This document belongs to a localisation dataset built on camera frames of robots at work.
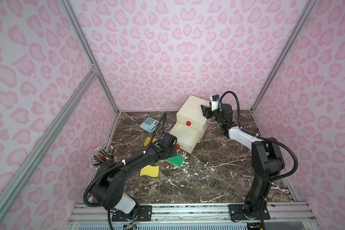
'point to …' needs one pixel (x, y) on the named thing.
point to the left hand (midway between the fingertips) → (175, 150)
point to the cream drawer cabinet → (191, 126)
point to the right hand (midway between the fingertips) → (207, 104)
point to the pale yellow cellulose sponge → (150, 170)
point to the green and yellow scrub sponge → (176, 161)
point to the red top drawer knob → (188, 123)
